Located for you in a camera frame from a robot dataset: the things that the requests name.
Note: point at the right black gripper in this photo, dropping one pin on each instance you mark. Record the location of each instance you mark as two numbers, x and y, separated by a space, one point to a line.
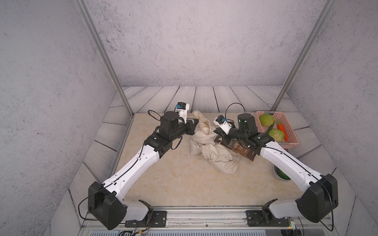
224 135

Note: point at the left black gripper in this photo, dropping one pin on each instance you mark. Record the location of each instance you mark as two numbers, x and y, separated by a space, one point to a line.
194 123

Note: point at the cream drawstring bag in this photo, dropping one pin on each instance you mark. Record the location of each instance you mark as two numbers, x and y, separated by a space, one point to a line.
221 158
205 135

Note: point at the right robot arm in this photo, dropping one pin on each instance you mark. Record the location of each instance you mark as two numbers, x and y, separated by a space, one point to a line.
320 192

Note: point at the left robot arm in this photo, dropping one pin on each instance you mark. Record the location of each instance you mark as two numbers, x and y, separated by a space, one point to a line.
106 200

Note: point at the brown potato chips bag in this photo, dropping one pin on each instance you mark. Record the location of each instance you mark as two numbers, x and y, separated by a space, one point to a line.
243 150

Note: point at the back green cabbage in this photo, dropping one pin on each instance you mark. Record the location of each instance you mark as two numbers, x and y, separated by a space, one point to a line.
266 120

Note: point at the green cabbage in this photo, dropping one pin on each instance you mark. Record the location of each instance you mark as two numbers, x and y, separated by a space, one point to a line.
277 135
266 120

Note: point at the green cucumber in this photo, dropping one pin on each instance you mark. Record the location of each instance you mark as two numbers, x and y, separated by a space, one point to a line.
270 129

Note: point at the pink plastic basket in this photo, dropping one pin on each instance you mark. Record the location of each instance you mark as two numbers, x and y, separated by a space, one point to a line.
292 138

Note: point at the front green cabbage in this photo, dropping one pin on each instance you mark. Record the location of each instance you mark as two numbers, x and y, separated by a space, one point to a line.
277 135

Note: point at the orange carrot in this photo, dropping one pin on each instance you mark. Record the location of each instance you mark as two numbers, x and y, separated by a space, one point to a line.
282 128

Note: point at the grey bowl with green ball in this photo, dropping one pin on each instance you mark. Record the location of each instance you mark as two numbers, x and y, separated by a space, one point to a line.
280 175

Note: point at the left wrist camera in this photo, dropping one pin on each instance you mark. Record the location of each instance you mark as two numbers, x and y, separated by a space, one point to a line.
182 109

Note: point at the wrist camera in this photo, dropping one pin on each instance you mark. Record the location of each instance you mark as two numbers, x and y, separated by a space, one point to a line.
182 109
223 124

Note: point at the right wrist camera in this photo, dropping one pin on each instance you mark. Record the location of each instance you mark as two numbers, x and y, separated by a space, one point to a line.
223 124

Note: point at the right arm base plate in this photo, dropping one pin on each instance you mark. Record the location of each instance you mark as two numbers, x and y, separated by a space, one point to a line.
255 218

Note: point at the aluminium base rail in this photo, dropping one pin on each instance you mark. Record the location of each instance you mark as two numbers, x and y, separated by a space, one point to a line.
212 221

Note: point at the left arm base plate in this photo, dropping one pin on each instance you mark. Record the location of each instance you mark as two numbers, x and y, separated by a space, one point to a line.
154 219

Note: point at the right aluminium frame post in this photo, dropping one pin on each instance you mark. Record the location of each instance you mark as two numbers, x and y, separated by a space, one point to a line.
313 35

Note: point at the aluminium frame post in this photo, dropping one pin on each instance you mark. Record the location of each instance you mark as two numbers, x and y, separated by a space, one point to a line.
313 35
81 6

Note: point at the left aluminium frame post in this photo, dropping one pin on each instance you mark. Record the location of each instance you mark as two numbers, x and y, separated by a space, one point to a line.
81 6

